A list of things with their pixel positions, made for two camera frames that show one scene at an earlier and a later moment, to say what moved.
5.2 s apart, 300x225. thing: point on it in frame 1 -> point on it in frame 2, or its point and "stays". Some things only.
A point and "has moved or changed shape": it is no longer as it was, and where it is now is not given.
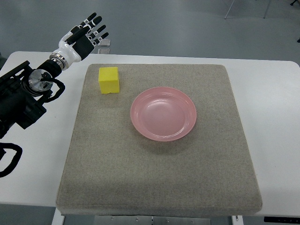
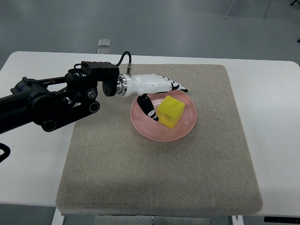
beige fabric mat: x=110 y=169 stays
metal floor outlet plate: x=104 y=45 stays
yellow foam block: x=108 y=79 has moved or changed shape
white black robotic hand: x=77 y=44 -> x=144 y=85
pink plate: x=163 y=114 stays
